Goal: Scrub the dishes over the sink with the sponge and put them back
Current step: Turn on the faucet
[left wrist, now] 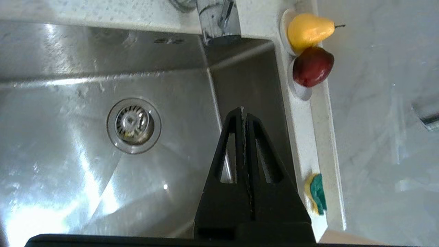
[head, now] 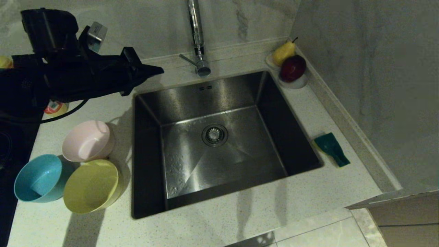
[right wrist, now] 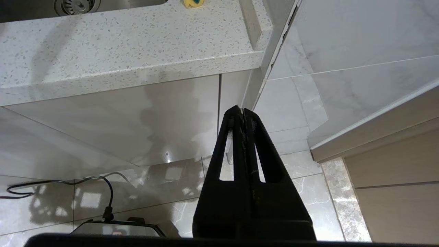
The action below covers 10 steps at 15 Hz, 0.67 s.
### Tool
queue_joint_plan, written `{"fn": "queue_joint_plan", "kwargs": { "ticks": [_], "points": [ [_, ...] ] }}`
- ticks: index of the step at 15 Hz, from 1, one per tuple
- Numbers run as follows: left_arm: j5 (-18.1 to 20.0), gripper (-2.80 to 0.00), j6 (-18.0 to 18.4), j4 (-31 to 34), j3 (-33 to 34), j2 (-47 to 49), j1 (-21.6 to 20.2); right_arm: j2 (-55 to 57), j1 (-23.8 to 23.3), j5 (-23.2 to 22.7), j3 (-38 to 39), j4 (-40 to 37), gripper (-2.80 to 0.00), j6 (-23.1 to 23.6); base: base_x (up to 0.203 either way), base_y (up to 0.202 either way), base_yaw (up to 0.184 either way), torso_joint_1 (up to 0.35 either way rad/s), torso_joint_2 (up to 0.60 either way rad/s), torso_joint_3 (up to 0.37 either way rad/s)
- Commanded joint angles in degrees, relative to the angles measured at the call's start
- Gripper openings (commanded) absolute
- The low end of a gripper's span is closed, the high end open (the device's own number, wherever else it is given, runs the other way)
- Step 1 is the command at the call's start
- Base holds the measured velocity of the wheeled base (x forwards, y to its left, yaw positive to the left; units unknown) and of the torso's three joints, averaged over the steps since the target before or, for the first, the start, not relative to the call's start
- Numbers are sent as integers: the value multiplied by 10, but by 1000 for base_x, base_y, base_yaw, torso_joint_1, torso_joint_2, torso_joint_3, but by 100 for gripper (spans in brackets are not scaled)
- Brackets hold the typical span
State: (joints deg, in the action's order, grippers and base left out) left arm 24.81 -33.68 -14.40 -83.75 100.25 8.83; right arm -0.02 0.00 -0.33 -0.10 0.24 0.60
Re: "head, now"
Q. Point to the black induction cooktop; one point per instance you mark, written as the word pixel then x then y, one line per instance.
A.
pixel 13 147

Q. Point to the round metal drain strainer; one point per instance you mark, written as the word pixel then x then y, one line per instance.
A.
pixel 215 135

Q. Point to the stainless steel sink basin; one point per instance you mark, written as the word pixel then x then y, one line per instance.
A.
pixel 240 164

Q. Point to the dark red apple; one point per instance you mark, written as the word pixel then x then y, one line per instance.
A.
pixel 292 68

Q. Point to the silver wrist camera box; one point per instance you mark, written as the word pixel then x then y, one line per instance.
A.
pixel 97 34

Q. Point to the blue plastic bowl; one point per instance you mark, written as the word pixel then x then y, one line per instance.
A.
pixel 37 178

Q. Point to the yellow plastic bowl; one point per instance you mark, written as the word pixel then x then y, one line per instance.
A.
pixel 91 187

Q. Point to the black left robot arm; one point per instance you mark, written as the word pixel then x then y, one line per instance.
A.
pixel 44 31

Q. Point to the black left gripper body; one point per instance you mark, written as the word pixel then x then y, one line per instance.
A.
pixel 89 77

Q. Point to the small white dish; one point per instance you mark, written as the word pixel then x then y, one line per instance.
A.
pixel 296 84

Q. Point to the green and yellow sponge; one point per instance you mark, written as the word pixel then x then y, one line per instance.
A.
pixel 331 147

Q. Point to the orange label dish soap bottle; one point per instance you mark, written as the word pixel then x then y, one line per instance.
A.
pixel 56 109

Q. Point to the yellow pear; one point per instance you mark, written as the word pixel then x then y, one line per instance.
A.
pixel 283 55

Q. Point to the chrome faucet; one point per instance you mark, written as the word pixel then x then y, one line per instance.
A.
pixel 196 31

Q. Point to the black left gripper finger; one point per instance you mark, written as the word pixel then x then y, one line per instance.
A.
pixel 128 84
pixel 144 68

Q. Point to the pink plastic bowl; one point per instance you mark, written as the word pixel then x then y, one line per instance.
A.
pixel 87 142

